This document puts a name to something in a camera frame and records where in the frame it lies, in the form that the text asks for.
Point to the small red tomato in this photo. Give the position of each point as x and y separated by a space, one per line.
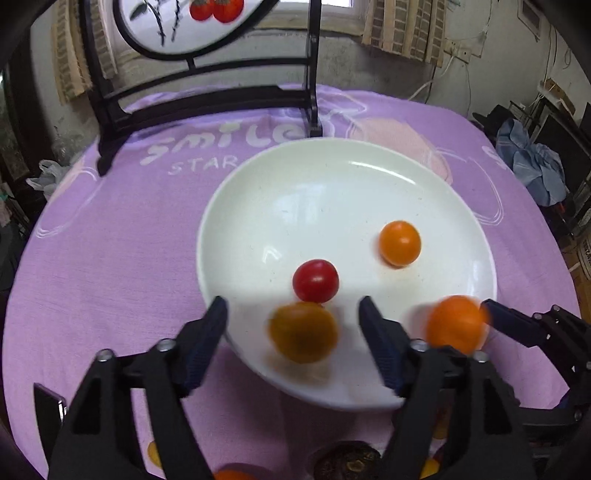
315 280

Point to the beige checked curtain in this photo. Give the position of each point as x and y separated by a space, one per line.
81 50
406 30

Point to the window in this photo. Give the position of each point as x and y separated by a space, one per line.
337 5

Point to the green-orange tomato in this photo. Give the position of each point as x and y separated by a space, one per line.
302 331

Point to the black hat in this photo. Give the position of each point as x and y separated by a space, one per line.
496 119

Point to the dark brown water chestnut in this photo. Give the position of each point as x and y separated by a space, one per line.
346 462

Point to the orange mandarin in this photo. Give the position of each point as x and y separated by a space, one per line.
429 468
233 475

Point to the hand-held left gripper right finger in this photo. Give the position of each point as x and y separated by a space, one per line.
381 344

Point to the white round plate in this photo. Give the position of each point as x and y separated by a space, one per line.
300 207

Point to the purple printed tablecloth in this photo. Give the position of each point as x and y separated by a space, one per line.
115 254

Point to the white plastic bag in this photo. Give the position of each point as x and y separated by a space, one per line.
44 176

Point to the black framed round painted screen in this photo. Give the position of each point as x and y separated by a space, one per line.
184 27

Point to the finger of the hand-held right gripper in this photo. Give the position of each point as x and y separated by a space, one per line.
505 321
547 417

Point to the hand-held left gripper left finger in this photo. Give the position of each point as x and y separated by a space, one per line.
207 344

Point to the blue cloth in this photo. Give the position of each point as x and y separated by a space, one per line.
535 161

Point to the orange tomato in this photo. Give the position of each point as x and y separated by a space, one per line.
455 323
400 243

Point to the white wall socket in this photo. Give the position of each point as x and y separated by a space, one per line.
457 48

